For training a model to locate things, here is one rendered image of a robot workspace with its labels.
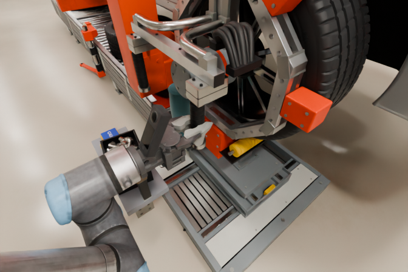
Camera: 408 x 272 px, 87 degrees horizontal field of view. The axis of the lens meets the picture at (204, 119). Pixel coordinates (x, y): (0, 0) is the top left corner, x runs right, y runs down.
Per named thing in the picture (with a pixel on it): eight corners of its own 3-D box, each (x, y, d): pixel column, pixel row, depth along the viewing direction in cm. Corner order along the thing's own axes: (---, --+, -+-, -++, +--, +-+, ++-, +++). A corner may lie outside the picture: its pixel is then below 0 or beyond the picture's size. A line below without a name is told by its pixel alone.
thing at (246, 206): (288, 181, 127) (292, 172, 121) (244, 219, 111) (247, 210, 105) (230, 133, 157) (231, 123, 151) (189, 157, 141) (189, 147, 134)
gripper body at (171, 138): (172, 142, 60) (132, 164, 55) (169, 119, 54) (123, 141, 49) (188, 159, 55) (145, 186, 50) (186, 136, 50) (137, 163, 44)
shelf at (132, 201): (169, 190, 86) (168, 186, 84) (129, 217, 79) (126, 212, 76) (126, 130, 112) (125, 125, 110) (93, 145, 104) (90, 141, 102)
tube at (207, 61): (268, 48, 54) (277, 2, 47) (207, 72, 46) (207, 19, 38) (221, 28, 65) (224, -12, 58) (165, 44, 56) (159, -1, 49)
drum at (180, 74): (242, 86, 77) (248, 48, 68) (193, 109, 68) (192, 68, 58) (217, 70, 85) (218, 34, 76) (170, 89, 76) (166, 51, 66)
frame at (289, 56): (275, 158, 79) (336, -16, 42) (263, 167, 76) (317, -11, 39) (190, 90, 111) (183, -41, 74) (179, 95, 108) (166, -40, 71)
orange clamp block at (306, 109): (294, 105, 63) (323, 121, 58) (277, 116, 60) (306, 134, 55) (302, 85, 59) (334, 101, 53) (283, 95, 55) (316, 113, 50)
